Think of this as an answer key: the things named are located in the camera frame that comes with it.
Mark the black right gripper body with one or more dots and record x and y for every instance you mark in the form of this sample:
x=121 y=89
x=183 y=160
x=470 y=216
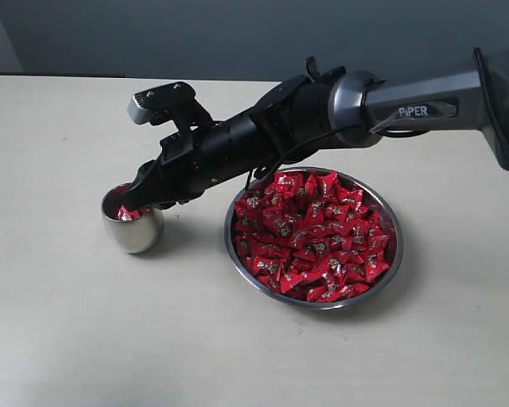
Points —
x=184 y=170

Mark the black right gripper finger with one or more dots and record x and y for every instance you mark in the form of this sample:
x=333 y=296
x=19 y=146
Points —
x=142 y=193

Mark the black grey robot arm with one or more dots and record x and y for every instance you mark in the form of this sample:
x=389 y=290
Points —
x=308 y=113

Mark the candies inside cup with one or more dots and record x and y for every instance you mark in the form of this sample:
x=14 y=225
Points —
x=116 y=210

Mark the stainless steel cup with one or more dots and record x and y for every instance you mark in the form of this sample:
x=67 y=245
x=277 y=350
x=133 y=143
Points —
x=137 y=236

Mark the pile of red candies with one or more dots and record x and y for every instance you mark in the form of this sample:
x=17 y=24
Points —
x=309 y=241

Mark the metal bowl of red candies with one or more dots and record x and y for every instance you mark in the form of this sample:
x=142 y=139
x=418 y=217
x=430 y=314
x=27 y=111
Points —
x=246 y=271

